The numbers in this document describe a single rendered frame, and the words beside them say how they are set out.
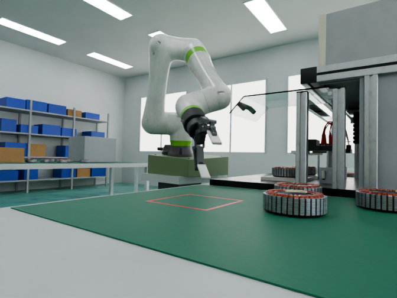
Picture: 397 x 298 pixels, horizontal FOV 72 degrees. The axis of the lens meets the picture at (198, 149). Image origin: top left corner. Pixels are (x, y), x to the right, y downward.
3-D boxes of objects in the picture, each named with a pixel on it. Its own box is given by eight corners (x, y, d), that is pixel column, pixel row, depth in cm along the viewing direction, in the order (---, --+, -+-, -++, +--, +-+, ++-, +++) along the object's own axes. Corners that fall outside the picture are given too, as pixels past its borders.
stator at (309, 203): (326, 221, 43) (326, 197, 43) (256, 213, 48) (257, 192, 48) (327, 210, 53) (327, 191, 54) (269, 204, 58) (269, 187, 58)
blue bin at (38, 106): (18, 111, 611) (18, 101, 612) (38, 113, 645) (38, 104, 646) (26, 109, 586) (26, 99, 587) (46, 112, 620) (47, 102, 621)
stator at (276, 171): (267, 176, 102) (267, 166, 102) (277, 175, 111) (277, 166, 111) (298, 178, 95) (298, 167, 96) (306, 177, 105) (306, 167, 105)
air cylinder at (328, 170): (318, 182, 93) (319, 167, 94) (322, 181, 100) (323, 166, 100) (335, 184, 90) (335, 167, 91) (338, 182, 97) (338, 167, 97)
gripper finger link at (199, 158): (194, 135, 95) (193, 136, 96) (195, 167, 92) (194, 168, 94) (205, 136, 96) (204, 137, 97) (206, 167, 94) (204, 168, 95)
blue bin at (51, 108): (39, 114, 647) (39, 104, 648) (57, 116, 682) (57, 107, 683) (48, 112, 623) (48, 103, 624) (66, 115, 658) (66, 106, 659)
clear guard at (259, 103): (228, 113, 98) (229, 97, 98) (255, 122, 118) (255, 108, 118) (328, 106, 79) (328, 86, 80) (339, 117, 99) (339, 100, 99)
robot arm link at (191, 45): (175, 55, 147) (180, 32, 139) (198, 58, 152) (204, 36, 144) (183, 71, 134) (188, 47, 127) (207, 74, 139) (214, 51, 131)
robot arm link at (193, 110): (176, 126, 106) (181, 105, 101) (205, 129, 109) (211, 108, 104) (179, 135, 101) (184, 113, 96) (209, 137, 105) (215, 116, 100)
